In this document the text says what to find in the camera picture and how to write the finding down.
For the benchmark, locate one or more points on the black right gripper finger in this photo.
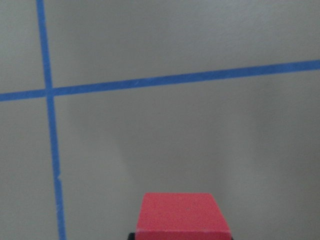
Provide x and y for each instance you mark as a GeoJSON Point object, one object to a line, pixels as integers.
{"type": "Point", "coordinates": [131, 236]}

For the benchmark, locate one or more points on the red block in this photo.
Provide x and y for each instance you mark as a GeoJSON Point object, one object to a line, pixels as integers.
{"type": "Point", "coordinates": [181, 216]}

